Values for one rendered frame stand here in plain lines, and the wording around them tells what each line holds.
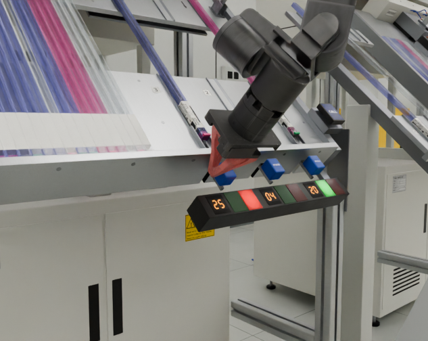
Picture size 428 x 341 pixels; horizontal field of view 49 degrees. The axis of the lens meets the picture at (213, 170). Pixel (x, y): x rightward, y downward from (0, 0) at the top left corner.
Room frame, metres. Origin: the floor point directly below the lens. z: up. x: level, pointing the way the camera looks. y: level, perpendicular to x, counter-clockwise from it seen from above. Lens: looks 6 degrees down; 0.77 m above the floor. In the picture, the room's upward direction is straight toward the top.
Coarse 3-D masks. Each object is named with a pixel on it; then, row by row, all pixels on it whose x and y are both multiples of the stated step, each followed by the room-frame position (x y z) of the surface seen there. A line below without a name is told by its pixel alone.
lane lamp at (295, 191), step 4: (292, 184) 0.78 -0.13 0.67; (296, 184) 0.79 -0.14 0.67; (288, 188) 0.77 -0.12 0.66; (292, 188) 0.77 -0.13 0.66; (296, 188) 0.78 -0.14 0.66; (292, 192) 0.76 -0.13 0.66; (296, 192) 0.77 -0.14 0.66; (300, 192) 0.78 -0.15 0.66; (296, 196) 0.76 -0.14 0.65; (300, 196) 0.77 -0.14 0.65; (304, 196) 0.77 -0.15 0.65; (296, 200) 0.75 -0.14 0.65; (300, 200) 0.76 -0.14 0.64; (304, 200) 0.77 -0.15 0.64
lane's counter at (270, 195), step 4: (268, 188) 0.74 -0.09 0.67; (260, 192) 0.72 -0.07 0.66; (264, 192) 0.73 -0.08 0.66; (268, 192) 0.73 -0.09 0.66; (272, 192) 0.74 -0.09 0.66; (264, 196) 0.72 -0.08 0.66; (268, 196) 0.73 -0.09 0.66; (272, 196) 0.73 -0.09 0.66; (276, 196) 0.74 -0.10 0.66; (268, 200) 0.72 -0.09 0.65; (272, 200) 0.72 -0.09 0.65; (276, 200) 0.73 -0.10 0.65; (280, 200) 0.73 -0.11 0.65; (268, 204) 0.71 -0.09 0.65; (272, 204) 0.72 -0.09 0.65
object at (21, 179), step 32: (0, 160) 0.50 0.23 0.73; (32, 160) 0.52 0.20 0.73; (64, 160) 0.54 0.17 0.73; (96, 160) 0.56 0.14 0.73; (128, 160) 0.60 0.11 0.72; (160, 160) 0.63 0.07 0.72; (192, 160) 0.67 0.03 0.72; (256, 160) 0.77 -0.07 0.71; (288, 160) 0.83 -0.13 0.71; (320, 160) 0.90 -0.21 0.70; (0, 192) 0.52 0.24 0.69; (32, 192) 0.55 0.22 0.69; (64, 192) 0.58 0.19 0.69; (96, 192) 0.61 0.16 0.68
